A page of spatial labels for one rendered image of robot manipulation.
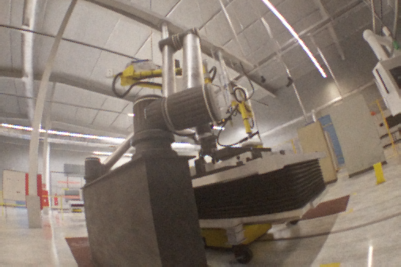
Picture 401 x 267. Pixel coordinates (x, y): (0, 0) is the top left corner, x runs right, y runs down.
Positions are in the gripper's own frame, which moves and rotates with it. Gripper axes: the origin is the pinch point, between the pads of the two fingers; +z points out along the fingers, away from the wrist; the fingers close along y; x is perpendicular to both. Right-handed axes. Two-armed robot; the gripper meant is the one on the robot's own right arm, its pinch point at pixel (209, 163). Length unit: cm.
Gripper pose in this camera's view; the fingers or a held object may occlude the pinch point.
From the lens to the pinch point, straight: 127.3
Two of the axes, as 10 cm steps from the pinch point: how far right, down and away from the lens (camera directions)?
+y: -7.3, -1.4, -6.7
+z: 1.7, 9.1, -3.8
